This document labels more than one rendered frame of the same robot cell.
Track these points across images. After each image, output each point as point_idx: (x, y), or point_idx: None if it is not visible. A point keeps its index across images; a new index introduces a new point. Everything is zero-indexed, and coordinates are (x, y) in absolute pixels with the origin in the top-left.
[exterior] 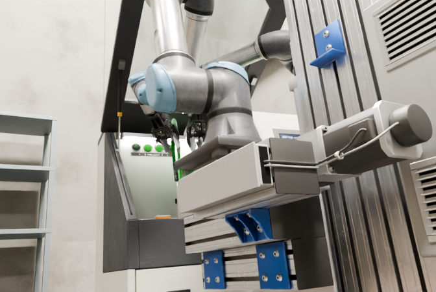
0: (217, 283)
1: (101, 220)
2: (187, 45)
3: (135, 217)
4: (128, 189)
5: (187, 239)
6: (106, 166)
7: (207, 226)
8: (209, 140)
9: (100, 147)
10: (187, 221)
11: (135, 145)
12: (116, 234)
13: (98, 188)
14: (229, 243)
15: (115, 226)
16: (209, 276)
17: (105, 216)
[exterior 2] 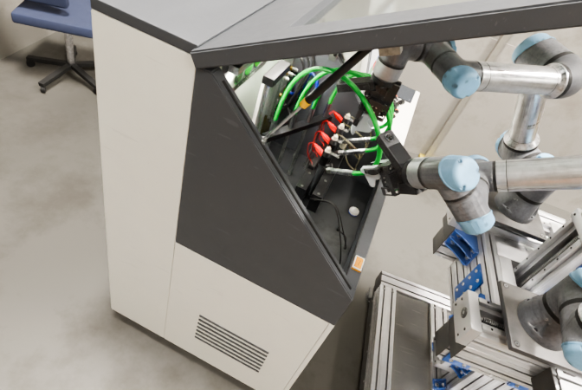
0: (461, 365)
1: (162, 183)
2: (575, 189)
3: (353, 289)
4: (325, 243)
5: (461, 356)
6: (219, 146)
7: (497, 366)
8: (558, 347)
9: (145, 54)
10: (469, 350)
11: (240, 76)
12: (284, 272)
13: (118, 110)
14: (515, 382)
15: (278, 260)
16: (453, 360)
17: (201, 203)
